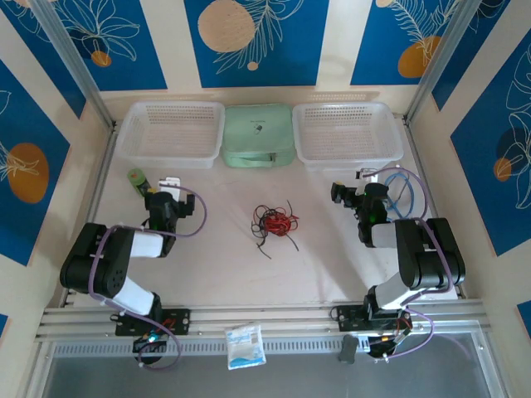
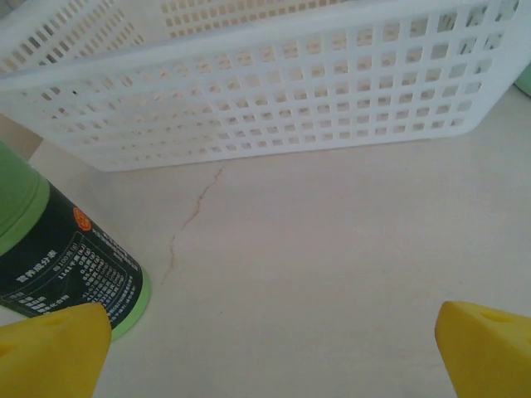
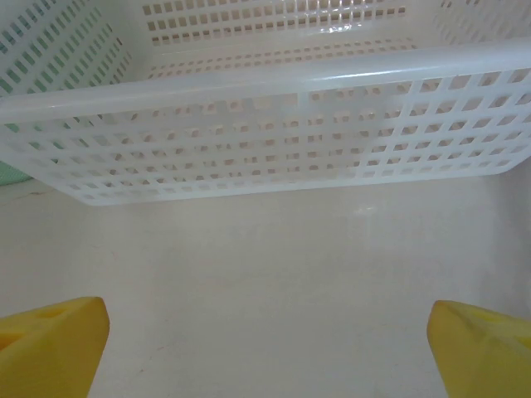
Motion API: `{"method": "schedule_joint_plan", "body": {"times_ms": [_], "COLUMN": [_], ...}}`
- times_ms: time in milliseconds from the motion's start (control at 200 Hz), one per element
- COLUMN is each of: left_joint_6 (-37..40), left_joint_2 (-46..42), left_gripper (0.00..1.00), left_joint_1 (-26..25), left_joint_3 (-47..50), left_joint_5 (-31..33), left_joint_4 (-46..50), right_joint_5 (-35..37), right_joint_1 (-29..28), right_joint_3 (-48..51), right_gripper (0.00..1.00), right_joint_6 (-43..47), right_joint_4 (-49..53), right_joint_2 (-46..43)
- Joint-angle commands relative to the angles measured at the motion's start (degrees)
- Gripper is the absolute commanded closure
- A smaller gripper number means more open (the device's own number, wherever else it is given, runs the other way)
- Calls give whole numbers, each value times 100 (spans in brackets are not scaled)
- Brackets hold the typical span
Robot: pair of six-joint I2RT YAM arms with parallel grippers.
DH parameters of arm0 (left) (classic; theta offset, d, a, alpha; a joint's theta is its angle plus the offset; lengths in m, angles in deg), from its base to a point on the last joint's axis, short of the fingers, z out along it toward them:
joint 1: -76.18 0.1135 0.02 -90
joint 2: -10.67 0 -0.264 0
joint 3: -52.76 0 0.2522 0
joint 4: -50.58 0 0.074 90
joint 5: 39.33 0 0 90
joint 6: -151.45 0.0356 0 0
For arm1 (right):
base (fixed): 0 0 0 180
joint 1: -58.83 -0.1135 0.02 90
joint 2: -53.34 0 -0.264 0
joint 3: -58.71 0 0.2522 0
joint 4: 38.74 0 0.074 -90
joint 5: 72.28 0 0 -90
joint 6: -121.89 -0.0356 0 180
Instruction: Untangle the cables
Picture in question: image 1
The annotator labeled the aluminium frame rail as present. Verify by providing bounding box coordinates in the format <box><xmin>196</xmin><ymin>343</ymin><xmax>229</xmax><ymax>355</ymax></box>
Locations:
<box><xmin>35</xmin><ymin>298</ymin><xmax>494</xmax><ymax>345</ymax></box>

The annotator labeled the dark grey plastic clip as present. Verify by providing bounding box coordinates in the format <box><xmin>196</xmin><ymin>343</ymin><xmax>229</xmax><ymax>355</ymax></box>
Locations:
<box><xmin>339</xmin><ymin>334</ymin><xmax>358</xmax><ymax>365</ymax></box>

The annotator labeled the mint green medicine bag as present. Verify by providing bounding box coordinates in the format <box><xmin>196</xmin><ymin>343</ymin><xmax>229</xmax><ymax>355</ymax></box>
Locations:
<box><xmin>221</xmin><ymin>103</ymin><xmax>298</xmax><ymax>169</ymax></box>

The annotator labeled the black power connector with wires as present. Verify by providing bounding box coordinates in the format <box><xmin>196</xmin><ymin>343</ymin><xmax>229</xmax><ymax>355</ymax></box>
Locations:
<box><xmin>132</xmin><ymin>333</ymin><xmax>169</xmax><ymax>355</ymax></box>
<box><xmin>367</xmin><ymin>329</ymin><xmax>412</xmax><ymax>360</ymax></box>

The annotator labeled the small green capped bottle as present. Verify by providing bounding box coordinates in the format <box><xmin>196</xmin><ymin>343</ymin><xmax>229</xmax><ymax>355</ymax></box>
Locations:
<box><xmin>126</xmin><ymin>167</ymin><xmax>153</xmax><ymax>196</ymax></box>

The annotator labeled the grey slotted cable duct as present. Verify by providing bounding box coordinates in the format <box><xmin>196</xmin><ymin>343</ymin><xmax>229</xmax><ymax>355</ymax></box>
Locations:
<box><xmin>52</xmin><ymin>337</ymin><xmax>370</xmax><ymax>358</ymax></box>

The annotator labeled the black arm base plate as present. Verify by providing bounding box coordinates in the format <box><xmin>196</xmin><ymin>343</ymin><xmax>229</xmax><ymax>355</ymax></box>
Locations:
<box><xmin>331</xmin><ymin>305</ymin><xmax>415</xmax><ymax>332</ymax></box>
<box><xmin>114</xmin><ymin>308</ymin><xmax>192</xmax><ymax>337</ymax></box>

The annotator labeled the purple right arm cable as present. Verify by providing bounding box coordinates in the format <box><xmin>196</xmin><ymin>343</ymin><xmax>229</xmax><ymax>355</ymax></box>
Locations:
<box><xmin>363</xmin><ymin>167</ymin><xmax>474</xmax><ymax>362</ymax></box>

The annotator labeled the white perforated plastic basket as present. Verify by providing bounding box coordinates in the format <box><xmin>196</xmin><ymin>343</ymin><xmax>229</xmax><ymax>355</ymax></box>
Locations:
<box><xmin>292</xmin><ymin>101</ymin><xmax>404</xmax><ymax>172</ymax></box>
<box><xmin>114</xmin><ymin>101</ymin><xmax>227</xmax><ymax>170</ymax></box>

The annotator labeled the thin red cable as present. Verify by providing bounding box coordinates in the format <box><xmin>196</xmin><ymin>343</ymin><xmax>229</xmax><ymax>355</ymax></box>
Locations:
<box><xmin>259</xmin><ymin>213</ymin><xmax>291</xmax><ymax>240</ymax></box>
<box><xmin>261</xmin><ymin>209</ymin><xmax>294</xmax><ymax>238</ymax></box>

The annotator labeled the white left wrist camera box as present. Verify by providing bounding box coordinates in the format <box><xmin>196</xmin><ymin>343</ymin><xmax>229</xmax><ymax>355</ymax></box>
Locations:
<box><xmin>158</xmin><ymin>177</ymin><xmax>183</xmax><ymax>204</ymax></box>

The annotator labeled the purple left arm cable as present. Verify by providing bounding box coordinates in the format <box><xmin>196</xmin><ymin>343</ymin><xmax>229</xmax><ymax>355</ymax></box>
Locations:
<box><xmin>89</xmin><ymin>185</ymin><xmax>208</xmax><ymax>371</ymax></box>

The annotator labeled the aluminium frame post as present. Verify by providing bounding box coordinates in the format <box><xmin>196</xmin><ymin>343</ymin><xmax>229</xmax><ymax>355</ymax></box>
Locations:
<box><xmin>404</xmin><ymin>0</ymin><xmax>478</xmax><ymax>124</ymax></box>
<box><xmin>31</xmin><ymin>0</ymin><xmax>116</xmax><ymax>132</ymax></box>

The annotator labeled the coiled blue cable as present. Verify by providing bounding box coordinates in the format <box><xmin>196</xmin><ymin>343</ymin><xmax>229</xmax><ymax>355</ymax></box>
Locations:
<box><xmin>383</xmin><ymin>164</ymin><xmax>417</xmax><ymax>219</ymax></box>

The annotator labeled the white and blue packet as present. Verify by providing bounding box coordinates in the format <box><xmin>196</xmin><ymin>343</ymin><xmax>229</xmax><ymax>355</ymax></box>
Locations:
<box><xmin>223</xmin><ymin>322</ymin><xmax>267</xmax><ymax>371</ymax></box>

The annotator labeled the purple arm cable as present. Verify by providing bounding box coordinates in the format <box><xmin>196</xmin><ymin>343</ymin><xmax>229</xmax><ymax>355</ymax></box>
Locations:
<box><xmin>363</xmin><ymin>167</ymin><xmax>474</xmax><ymax>362</ymax></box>
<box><xmin>89</xmin><ymin>185</ymin><xmax>208</xmax><ymax>371</ymax></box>

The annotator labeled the grey metal panel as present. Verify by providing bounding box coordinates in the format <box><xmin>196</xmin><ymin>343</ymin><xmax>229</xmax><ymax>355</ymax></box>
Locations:
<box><xmin>39</xmin><ymin>354</ymin><xmax>503</xmax><ymax>398</ymax></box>

